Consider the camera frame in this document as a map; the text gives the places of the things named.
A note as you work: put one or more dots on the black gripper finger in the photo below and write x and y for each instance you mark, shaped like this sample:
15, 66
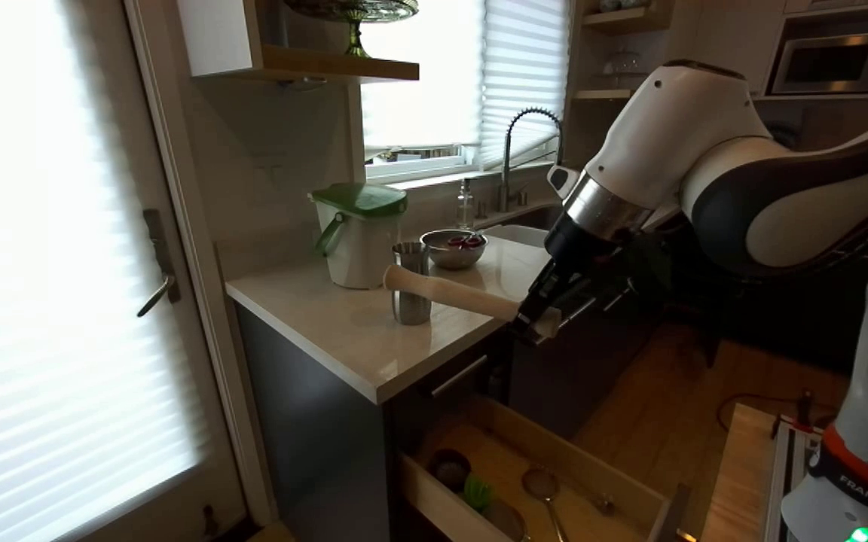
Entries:
532, 309
569, 321

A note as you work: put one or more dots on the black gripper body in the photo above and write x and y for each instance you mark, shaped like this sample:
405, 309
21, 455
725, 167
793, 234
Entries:
595, 274

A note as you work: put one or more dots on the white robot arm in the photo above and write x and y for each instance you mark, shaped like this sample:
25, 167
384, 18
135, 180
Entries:
676, 131

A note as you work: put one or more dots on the open wooden drawer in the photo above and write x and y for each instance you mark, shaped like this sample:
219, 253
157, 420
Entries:
633, 493

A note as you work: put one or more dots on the kitchen sink basin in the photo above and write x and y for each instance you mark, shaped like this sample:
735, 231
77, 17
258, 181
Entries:
524, 234

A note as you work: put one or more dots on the metal bowl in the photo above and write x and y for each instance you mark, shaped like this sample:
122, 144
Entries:
452, 251

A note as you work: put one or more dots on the stainless steel cup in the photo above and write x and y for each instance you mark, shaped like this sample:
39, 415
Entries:
410, 306

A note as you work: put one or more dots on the clear soap bottle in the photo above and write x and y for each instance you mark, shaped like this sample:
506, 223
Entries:
465, 207

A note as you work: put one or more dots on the chrome kitchen faucet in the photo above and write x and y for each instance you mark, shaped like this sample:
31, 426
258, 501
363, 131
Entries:
506, 151

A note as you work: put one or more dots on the metal mesh strainer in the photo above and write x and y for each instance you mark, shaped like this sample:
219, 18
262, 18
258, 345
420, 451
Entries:
539, 486

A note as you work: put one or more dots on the dark round cup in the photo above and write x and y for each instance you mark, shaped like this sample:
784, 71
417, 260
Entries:
449, 471

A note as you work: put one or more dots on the white bin with green lid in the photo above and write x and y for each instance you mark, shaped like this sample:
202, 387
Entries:
359, 246

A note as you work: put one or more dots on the small green utensil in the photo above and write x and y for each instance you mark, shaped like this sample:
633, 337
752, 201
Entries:
479, 493

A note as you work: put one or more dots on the dark corner cabinets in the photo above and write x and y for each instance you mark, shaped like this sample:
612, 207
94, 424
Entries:
784, 311

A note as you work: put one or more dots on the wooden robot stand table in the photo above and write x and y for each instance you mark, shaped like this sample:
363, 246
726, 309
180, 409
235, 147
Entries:
738, 484

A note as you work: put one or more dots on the wooden open shelf unit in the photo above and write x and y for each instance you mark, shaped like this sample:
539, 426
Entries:
603, 40

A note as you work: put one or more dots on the white window blind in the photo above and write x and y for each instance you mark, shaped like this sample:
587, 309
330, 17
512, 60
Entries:
475, 71

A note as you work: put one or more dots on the dark base cabinet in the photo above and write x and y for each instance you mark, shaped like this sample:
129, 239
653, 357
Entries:
313, 424

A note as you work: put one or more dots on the silver microwave oven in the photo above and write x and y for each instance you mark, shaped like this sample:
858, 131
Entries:
845, 65

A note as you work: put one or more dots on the glass stand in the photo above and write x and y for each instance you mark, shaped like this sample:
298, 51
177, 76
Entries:
356, 12

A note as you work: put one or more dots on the door with white blinds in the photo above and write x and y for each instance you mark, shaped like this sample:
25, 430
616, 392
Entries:
52, 251

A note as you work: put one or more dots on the wooden wall shelf cabinet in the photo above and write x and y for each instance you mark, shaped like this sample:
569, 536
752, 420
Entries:
224, 35

